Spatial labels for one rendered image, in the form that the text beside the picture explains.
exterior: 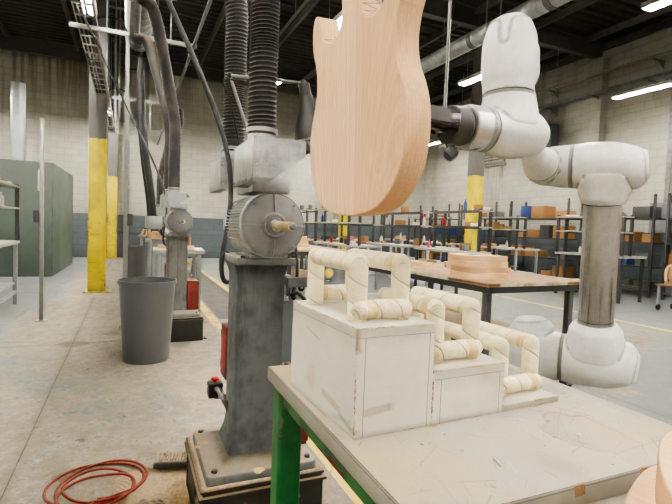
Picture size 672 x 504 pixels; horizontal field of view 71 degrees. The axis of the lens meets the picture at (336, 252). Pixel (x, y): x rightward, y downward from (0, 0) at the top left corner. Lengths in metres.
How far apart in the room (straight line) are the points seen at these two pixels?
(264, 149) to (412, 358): 0.93
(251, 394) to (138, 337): 2.50
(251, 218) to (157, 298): 2.68
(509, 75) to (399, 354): 0.60
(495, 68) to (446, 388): 0.63
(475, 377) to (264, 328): 1.27
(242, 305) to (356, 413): 1.27
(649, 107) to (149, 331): 12.52
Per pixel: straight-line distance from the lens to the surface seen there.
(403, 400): 0.80
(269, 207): 1.81
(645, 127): 14.12
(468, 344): 0.89
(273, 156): 1.53
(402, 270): 0.79
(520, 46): 1.08
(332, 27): 1.04
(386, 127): 0.75
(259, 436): 2.15
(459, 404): 0.87
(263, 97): 1.72
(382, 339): 0.75
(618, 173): 1.54
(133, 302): 4.41
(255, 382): 2.06
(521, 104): 1.05
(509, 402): 0.97
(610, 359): 1.67
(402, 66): 0.75
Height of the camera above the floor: 1.25
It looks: 3 degrees down
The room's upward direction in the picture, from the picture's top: 2 degrees clockwise
